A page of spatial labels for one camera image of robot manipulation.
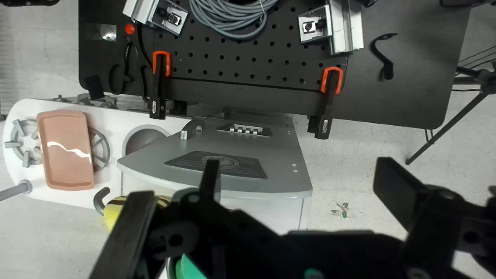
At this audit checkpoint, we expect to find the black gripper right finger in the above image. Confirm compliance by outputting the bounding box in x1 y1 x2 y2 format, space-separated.
372 156 462 279

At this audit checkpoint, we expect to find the green round plushy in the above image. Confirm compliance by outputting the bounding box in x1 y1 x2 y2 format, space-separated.
174 252 209 279

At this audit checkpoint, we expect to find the grey toy faucet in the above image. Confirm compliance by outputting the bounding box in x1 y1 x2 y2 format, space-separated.
92 185 113 213

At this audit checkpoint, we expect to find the yellow striped plush sponge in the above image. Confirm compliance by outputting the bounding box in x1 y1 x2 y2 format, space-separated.
101 195 127 233

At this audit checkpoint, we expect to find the black clamp with orange handle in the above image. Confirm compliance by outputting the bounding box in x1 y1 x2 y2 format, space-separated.
307 64 347 140
147 49 174 120

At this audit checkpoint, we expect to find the aluminium extrusion with bracket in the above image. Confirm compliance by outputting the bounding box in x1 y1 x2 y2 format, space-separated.
121 0 191 37
298 0 366 55

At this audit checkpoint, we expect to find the pink plastic tray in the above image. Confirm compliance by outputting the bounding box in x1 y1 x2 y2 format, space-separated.
36 109 96 192

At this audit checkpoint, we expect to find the grey cylindrical handle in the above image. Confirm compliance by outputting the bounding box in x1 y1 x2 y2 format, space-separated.
0 178 34 202

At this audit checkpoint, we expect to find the grey toy stove burner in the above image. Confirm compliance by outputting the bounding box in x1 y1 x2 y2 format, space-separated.
3 116 112 173

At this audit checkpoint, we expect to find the white toy kitchen cupboard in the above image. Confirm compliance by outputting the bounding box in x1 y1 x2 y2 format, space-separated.
115 113 315 235

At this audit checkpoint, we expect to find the black perforated work table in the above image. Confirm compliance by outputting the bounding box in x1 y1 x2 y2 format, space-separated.
78 0 473 130

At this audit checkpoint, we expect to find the silver label plate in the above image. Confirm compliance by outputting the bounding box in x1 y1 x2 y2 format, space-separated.
98 23 118 43

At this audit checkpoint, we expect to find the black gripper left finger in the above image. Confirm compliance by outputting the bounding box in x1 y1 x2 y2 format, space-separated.
89 190 158 279

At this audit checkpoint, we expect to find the black tripod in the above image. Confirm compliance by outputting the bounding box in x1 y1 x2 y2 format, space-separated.
405 63 496 167

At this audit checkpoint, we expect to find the grey coiled cable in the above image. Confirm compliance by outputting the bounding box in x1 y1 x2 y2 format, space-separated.
188 0 281 41

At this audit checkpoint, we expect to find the black hook-shaped strap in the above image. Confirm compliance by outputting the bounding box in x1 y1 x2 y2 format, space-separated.
369 32 400 83

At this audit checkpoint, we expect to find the black foam block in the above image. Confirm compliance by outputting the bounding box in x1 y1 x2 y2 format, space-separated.
84 74 107 100

